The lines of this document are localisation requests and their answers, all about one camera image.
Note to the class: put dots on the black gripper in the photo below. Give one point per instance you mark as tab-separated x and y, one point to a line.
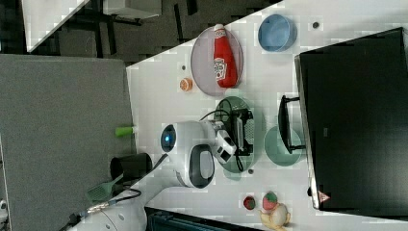
243	127

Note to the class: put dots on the green oval plastic strainer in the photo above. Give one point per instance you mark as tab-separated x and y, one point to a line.
235	100

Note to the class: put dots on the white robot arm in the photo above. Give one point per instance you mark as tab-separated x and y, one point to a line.
190	151

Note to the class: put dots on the green mug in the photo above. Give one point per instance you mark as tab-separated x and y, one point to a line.
278	152

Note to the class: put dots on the small red toy fruit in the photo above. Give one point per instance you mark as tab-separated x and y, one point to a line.
249	203

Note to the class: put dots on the pink strawberry toy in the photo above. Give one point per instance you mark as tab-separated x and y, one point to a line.
269	201

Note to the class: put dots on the red ketchup bottle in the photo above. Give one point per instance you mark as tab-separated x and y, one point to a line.
224	62

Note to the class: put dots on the orange slice toy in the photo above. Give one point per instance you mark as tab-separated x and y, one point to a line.
185	84

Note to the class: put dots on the grey round plate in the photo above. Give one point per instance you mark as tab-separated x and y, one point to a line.
202	64

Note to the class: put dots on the black utensil holder cup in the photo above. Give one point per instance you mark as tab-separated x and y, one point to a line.
132	167

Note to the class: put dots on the blue plastic bowl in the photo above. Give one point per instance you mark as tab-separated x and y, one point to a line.
277	33

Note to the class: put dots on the black toaster oven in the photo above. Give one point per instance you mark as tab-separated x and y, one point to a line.
353	99

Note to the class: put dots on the lime green object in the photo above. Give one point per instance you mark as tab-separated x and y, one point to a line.
125	131

